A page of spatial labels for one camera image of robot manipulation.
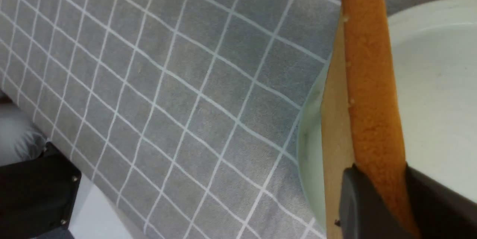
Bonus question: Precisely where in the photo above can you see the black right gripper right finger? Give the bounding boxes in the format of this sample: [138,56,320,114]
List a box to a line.
[405,166,477,239]

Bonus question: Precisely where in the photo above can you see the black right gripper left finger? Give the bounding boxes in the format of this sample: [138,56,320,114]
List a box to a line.
[338,166,412,239]

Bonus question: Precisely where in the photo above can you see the toasted bread slice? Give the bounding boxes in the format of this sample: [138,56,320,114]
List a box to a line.
[320,0,421,239]

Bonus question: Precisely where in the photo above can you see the light green plate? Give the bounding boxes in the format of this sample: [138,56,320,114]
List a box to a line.
[297,0,476,239]

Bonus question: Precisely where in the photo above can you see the grey checked tablecloth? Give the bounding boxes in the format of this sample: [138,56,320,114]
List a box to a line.
[1,0,434,239]

